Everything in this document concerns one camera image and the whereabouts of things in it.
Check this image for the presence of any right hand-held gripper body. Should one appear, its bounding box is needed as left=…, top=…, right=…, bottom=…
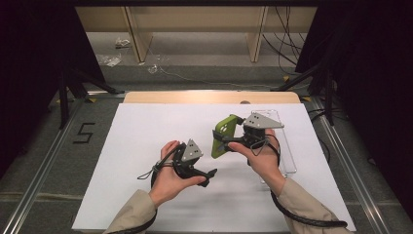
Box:
left=242, top=111, right=285, bottom=150

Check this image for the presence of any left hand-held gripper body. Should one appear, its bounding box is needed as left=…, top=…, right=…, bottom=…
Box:
left=171, top=138, right=209, bottom=180

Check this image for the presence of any green clown phone case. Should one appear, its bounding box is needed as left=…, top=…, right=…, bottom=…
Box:
left=210, top=113, right=242, bottom=160

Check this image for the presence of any person's left hand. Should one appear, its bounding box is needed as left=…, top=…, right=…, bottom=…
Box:
left=148, top=139, right=207, bottom=208

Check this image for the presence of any person's right hand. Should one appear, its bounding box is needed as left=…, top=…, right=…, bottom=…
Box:
left=227, top=128, right=287, bottom=197

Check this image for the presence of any clear plastic phone case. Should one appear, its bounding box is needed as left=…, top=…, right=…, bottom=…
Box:
left=250, top=108, right=298, bottom=184

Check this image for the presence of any wooden table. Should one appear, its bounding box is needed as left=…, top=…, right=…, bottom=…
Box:
left=123, top=91, right=302, bottom=105

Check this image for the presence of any white work board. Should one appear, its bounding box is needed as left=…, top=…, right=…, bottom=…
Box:
left=71, top=102, right=357, bottom=233

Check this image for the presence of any black metal stand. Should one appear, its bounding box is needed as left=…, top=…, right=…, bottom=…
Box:
left=278, top=30, right=336, bottom=127
left=57, top=62, right=126, bottom=131

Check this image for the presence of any beige wooden shelf unit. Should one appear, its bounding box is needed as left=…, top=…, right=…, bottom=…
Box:
left=74, top=6, right=319, bottom=64

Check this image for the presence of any black curtain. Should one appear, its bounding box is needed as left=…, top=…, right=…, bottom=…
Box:
left=294, top=0, right=413, bottom=213
left=0, top=0, right=106, bottom=178

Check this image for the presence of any grey wire strap loop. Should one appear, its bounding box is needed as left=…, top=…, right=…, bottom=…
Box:
left=136, top=161, right=165, bottom=180

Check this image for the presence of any thin white floor cable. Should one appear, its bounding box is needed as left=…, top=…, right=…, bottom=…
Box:
left=146, top=48, right=284, bottom=91

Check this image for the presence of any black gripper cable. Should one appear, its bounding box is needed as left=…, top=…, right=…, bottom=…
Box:
left=266, top=133, right=349, bottom=229
left=115, top=142, right=188, bottom=234

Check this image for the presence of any bundle of black cables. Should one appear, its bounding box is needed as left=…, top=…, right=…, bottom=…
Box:
left=262, top=6, right=310, bottom=76

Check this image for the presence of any metal floor rail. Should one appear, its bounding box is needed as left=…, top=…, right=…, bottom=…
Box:
left=2, top=97, right=86, bottom=234
left=311, top=97, right=392, bottom=234

